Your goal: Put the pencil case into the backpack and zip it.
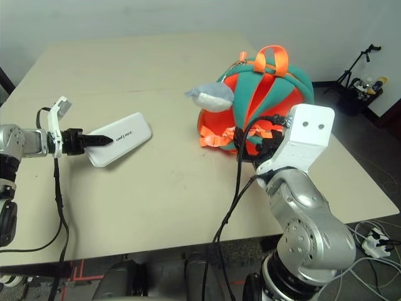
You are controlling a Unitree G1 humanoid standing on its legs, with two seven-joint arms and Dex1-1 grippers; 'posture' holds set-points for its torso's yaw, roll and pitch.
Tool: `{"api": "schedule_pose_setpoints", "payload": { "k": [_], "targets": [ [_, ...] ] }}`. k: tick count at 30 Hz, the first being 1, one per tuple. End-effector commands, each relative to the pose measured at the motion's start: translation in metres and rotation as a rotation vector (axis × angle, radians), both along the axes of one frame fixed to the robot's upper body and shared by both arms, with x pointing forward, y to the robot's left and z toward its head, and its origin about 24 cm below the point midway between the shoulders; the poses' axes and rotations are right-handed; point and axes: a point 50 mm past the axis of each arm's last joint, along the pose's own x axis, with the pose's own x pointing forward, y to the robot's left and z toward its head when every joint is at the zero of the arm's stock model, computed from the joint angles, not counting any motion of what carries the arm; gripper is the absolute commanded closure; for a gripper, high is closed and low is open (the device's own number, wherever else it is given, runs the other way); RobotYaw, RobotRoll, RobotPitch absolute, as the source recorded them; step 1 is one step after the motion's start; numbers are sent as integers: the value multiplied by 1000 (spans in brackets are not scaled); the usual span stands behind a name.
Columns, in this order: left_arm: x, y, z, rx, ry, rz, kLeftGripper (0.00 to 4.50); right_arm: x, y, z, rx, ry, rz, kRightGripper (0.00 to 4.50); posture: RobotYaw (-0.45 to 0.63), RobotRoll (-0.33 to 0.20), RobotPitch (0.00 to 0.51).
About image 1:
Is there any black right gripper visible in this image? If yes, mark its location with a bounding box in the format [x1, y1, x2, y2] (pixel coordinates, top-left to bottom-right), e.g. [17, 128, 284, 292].
[234, 124, 288, 166]

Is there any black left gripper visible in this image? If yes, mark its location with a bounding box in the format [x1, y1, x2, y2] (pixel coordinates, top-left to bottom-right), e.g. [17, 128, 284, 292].
[60, 127, 113, 157]

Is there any white Unitree pencil case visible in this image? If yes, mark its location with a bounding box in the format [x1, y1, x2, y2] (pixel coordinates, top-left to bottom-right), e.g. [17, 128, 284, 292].
[83, 112, 154, 168]

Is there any teal and orange backpack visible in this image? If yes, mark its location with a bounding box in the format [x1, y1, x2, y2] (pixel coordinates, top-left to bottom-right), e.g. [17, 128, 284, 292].
[197, 45, 315, 164]

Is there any black storage bin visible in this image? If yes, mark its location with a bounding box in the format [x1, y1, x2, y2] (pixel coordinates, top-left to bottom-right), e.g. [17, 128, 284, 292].
[336, 77, 385, 117]

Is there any black tripod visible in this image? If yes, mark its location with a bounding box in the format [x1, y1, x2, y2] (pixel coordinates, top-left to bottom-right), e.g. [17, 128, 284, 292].
[322, 43, 382, 95]

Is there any grey robot left leg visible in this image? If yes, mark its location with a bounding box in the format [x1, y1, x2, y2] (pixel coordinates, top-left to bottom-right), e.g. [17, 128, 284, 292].
[92, 260, 148, 301]

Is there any grey robot leg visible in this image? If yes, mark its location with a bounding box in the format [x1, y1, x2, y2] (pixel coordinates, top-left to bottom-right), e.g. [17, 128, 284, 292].
[184, 250, 226, 301]
[92, 260, 148, 301]

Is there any blue yellow bottle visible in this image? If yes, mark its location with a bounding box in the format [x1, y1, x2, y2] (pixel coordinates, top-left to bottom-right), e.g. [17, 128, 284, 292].
[367, 80, 388, 95]

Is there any grey robot right leg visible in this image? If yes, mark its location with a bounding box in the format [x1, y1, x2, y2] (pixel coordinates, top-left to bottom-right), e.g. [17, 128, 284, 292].
[184, 250, 226, 301]

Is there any white shoe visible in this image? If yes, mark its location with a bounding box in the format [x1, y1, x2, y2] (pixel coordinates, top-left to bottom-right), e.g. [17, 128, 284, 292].
[0, 273, 25, 288]

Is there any white power strip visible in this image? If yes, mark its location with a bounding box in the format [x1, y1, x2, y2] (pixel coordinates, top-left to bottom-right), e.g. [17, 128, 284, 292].
[362, 227, 401, 260]

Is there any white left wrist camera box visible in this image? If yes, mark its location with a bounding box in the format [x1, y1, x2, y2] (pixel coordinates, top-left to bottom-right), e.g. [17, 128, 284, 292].
[46, 95, 72, 157]

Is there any grey plush whale keychain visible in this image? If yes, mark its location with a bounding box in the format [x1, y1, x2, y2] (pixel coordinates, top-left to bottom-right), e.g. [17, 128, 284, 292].
[184, 82, 235, 112]

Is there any small table black frame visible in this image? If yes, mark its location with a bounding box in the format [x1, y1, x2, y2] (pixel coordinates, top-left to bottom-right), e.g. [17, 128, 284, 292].
[0, 65, 16, 95]

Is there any white floor cable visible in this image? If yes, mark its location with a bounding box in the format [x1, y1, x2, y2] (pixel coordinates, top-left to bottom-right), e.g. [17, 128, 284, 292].
[322, 219, 401, 301]

